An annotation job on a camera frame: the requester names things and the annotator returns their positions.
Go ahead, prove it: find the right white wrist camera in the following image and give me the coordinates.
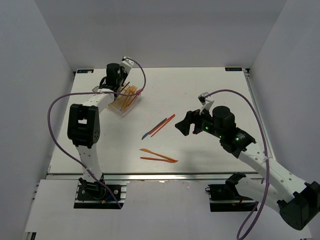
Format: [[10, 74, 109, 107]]
[[198, 92, 214, 115]]

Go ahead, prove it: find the blue plastic knife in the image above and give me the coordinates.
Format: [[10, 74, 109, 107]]
[[141, 118, 167, 140]]

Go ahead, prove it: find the red plastic knife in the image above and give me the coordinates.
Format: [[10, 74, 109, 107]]
[[140, 156, 178, 163]]

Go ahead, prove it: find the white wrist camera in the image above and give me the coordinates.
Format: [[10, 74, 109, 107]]
[[198, 92, 214, 115], [120, 56, 135, 75]]

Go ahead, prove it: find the left blue corner sticker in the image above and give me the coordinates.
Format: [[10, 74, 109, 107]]
[[76, 69, 94, 74]]

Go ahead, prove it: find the aluminium table rail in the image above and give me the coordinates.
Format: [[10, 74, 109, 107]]
[[45, 172, 262, 181]]

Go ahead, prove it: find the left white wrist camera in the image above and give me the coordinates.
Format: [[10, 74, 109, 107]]
[[120, 56, 135, 75]]

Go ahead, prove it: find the red plastic chopstick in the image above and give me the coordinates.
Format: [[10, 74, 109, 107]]
[[149, 114, 176, 137]]

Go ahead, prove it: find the blue corner sticker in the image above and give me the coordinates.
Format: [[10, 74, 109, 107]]
[[76, 69, 94, 74], [224, 67, 243, 72]]

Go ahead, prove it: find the red plastic fork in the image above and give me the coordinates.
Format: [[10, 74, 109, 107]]
[[126, 88, 143, 108]]

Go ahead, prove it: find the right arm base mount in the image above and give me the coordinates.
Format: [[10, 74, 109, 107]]
[[205, 172, 256, 213]]

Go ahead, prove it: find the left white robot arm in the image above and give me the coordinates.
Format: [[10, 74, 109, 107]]
[[67, 63, 126, 200]]

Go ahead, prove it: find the clear container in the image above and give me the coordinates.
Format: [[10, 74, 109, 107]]
[[118, 85, 141, 115]]

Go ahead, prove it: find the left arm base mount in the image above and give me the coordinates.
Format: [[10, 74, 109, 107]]
[[73, 177, 125, 210]]

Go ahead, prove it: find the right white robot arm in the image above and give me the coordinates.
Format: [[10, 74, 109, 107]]
[[175, 106, 320, 231]]

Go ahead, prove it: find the right blue corner sticker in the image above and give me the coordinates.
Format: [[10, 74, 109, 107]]
[[224, 67, 243, 72]]

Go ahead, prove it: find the orange plastic knife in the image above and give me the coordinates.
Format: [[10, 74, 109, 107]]
[[139, 148, 174, 160]]

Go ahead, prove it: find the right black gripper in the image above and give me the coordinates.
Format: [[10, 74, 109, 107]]
[[174, 104, 224, 139]]

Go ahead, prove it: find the orange plastic fork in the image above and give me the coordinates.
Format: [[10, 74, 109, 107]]
[[121, 85, 137, 111]]

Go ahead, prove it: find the grey smoked container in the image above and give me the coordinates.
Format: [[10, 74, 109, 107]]
[[92, 85, 102, 93]]

